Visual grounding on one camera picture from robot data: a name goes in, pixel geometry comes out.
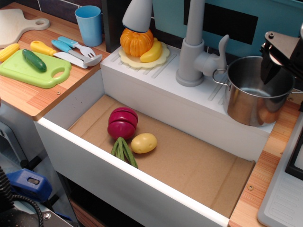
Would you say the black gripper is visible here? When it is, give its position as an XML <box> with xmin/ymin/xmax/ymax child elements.
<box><xmin>260</xmin><ymin>31</ymin><xmax>303</xmax><ymax>84</ymax></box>

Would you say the stainless steel pot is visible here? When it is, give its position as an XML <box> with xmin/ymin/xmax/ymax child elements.
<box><xmin>213</xmin><ymin>56</ymin><xmax>295</xmax><ymax>127</ymax></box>

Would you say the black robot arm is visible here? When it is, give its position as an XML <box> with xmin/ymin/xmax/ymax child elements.
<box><xmin>260</xmin><ymin>27</ymin><xmax>303</xmax><ymax>84</ymax></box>

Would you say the white toy sink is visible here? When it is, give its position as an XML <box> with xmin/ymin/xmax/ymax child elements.
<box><xmin>35</xmin><ymin>47</ymin><xmax>274</xmax><ymax>227</ymax></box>

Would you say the grey toy faucet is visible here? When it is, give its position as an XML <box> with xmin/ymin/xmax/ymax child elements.
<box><xmin>122</xmin><ymin>0</ymin><xmax>230</xmax><ymax>87</ymax></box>

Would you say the wooden countertop right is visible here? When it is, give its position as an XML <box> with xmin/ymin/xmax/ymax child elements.
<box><xmin>228</xmin><ymin>100</ymin><xmax>300</xmax><ymax>227</ymax></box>

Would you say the wooden countertop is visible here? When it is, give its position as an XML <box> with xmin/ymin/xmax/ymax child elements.
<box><xmin>228</xmin><ymin>100</ymin><xmax>300</xmax><ymax>227</ymax></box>
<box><xmin>0</xmin><ymin>2</ymin><xmax>100</xmax><ymax>121</ymax></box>

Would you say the yellow toy banana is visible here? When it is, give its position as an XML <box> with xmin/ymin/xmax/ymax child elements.
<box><xmin>140</xmin><ymin>38</ymin><xmax>162</xmax><ymax>63</ymax></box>

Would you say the brown cardboard sheet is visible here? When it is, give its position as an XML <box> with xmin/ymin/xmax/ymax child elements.
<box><xmin>68</xmin><ymin>94</ymin><xmax>256</xmax><ymax>218</ymax></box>

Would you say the cream scalloped toy plate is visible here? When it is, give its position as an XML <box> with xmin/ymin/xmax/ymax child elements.
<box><xmin>118</xmin><ymin>41</ymin><xmax>170</xmax><ymax>69</ymax></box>

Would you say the orange toy pumpkin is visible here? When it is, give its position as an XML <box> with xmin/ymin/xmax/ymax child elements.
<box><xmin>120</xmin><ymin>28</ymin><xmax>154</xmax><ymax>57</ymax></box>

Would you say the grey toy stove top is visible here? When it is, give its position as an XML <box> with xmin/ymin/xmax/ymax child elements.
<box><xmin>257</xmin><ymin>113</ymin><xmax>303</xmax><ymax>227</ymax></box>

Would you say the yellow toy potato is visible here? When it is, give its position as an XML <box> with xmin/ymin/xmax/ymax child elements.
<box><xmin>131</xmin><ymin>133</ymin><xmax>158</xmax><ymax>154</ymax></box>

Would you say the purple toy beet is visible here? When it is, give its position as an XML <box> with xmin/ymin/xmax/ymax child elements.
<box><xmin>107</xmin><ymin>107</ymin><xmax>138</xmax><ymax>168</ymax></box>

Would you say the blue plastic cup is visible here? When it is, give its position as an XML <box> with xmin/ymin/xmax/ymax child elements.
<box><xmin>75</xmin><ymin>5</ymin><xmax>103</xmax><ymax>47</ymax></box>

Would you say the wooden countertop left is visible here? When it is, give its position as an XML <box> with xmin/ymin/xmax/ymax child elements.
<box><xmin>0</xmin><ymin>2</ymin><xmax>100</xmax><ymax>121</ymax></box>

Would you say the green toy cucumber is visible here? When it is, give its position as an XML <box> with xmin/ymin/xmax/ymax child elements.
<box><xmin>22</xmin><ymin>49</ymin><xmax>47</xmax><ymax>72</ymax></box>

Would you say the green plastic cutting board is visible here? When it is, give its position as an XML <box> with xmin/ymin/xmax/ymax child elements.
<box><xmin>0</xmin><ymin>50</ymin><xmax>71</xmax><ymax>88</ymax></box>

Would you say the wooden cutting board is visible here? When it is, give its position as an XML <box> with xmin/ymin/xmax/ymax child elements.
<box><xmin>0</xmin><ymin>9</ymin><xmax>50</xmax><ymax>49</ymax></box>

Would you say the yellow toy corn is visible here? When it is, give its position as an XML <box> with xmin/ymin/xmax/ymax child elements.
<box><xmin>0</xmin><ymin>43</ymin><xmax>19</xmax><ymax>62</ymax></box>

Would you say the blue clamp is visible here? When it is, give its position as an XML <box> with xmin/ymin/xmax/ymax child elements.
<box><xmin>7</xmin><ymin>168</ymin><xmax>53</xmax><ymax>202</ymax></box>

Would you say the blue handled toy spatula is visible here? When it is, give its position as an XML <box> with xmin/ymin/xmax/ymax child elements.
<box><xmin>51</xmin><ymin>40</ymin><xmax>102</xmax><ymax>67</ymax></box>

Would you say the blue handled toy fork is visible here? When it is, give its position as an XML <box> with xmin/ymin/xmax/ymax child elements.
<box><xmin>57</xmin><ymin>36</ymin><xmax>96</xmax><ymax>58</ymax></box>

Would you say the yellow handled toy knife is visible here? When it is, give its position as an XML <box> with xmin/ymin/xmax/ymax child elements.
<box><xmin>30</xmin><ymin>41</ymin><xmax>87</xmax><ymax>69</ymax></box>

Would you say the black braided cable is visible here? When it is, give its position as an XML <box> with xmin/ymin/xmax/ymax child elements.
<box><xmin>0</xmin><ymin>165</ymin><xmax>45</xmax><ymax>227</ymax></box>

